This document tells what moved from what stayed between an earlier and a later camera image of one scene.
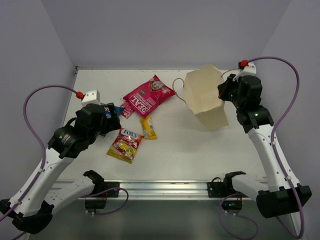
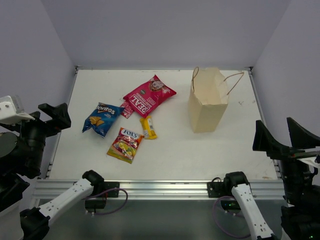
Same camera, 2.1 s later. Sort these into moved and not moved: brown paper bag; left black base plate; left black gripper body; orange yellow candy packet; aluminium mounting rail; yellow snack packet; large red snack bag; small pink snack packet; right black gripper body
Moved: left black gripper body; right black gripper body; brown paper bag
Not moved: aluminium mounting rail; large red snack bag; small pink snack packet; left black base plate; yellow snack packet; orange yellow candy packet
